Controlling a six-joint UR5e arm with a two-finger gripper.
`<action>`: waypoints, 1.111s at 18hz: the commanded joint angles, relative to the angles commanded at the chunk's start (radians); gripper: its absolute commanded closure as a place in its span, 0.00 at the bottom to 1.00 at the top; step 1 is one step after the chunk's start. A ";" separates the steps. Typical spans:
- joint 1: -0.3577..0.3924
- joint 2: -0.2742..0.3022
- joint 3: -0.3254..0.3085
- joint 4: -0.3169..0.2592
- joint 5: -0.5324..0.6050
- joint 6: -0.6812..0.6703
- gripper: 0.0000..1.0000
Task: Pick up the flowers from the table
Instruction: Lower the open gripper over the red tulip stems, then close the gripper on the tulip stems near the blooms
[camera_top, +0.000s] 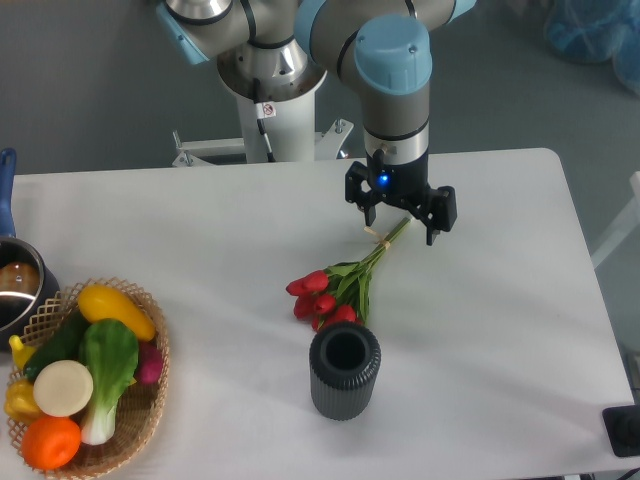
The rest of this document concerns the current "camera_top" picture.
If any green bok choy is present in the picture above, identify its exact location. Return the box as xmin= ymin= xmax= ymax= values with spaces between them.
xmin=80 ymin=319 xmax=139 ymax=446

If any yellow squash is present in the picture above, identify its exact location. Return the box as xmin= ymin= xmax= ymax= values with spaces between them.
xmin=77 ymin=284 xmax=156 ymax=342

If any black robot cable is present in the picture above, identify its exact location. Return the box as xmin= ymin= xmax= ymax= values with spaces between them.
xmin=251 ymin=78 xmax=277 ymax=163

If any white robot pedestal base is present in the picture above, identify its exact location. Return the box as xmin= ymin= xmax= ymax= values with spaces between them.
xmin=172 ymin=89 xmax=354 ymax=167

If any woven wicker basket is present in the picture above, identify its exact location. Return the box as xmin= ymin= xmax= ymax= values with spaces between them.
xmin=21 ymin=278 xmax=170 ymax=479

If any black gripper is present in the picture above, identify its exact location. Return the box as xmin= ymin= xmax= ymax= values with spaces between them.
xmin=345 ymin=149 xmax=457 ymax=246

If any red tulip bouquet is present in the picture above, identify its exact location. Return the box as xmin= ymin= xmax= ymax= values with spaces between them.
xmin=285 ymin=217 xmax=411 ymax=332

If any black device at table edge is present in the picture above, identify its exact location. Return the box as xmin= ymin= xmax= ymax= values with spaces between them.
xmin=602 ymin=405 xmax=639 ymax=458

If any cream round radish slice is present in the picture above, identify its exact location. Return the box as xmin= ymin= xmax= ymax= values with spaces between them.
xmin=33 ymin=360 xmax=93 ymax=417

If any dark grey ribbed vase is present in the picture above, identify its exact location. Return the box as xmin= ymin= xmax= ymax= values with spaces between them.
xmin=309 ymin=321 xmax=382 ymax=421

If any blue handled saucepan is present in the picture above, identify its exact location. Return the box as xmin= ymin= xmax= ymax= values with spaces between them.
xmin=1 ymin=148 xmax=59 ymax=353

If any purple red onion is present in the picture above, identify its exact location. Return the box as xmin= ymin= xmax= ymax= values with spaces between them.
xmin=134 ymin=342 xmax=164 ymax=385

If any orange fruit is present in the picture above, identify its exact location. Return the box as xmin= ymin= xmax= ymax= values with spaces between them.
xmin=21 ymin=417 xmax=81 ymax=470

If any blue plastic bag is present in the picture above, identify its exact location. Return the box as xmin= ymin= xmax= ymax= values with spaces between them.
xmin=543 ymin=1 xmax=639 ymax=94

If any white frame at right edge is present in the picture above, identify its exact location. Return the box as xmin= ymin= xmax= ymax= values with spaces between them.
xmin=591 ymin=171 xmax=639 ymax=269

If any dark green cucumber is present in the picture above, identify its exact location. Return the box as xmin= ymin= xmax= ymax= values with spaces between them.
xmin=23 ymin=309 xmax=90 ymax=383

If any yellow bell pepper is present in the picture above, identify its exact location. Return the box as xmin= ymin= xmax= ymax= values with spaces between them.
xmin=4 ymin=379 xmax=43 ymax=424

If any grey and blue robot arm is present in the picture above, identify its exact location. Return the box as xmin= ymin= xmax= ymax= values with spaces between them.
xmin=156 ymin=1 xmax=471 ymax=240

